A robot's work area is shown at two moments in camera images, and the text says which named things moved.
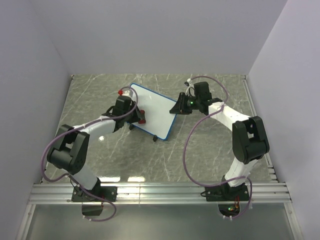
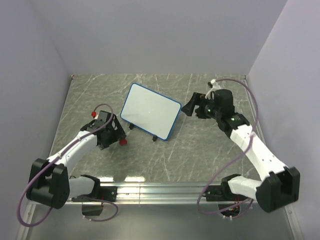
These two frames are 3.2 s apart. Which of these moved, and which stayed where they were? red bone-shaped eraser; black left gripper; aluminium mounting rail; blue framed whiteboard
Moved: black left gripper; red bone-shaped eraser
Stayed: blue framed whiteboard; aluminium mounting rail
